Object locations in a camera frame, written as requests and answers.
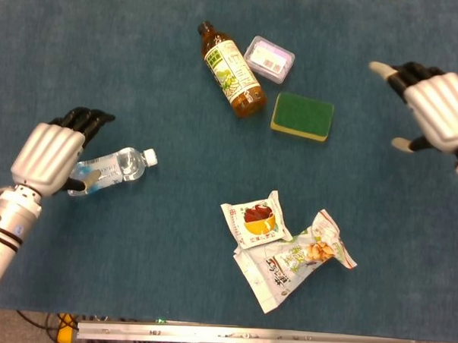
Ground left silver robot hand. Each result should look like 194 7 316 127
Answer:
9 104 117 200

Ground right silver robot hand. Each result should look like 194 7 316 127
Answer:
365 59 458 162

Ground clear water bottle white cap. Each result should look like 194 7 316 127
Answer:
66 144 160 201

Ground green and yellow sponge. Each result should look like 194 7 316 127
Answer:
269 90 336 143

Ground clear plastic box with label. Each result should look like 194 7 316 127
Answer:
242 34 296 84

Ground brown tea bottle green label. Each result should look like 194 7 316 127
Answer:
194 20 271 120

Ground small white snack packet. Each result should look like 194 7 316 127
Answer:
218 188 295 253

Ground large white snack bag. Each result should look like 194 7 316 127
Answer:
229 204 360 318

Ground blue felt table cover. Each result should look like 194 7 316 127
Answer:
0 0 458 341

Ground yellow plastic part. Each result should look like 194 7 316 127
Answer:
55 312 79 343

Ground black floor cable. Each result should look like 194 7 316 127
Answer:
14 310 79 343

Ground aluminium rail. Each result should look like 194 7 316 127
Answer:
76 318 419 343

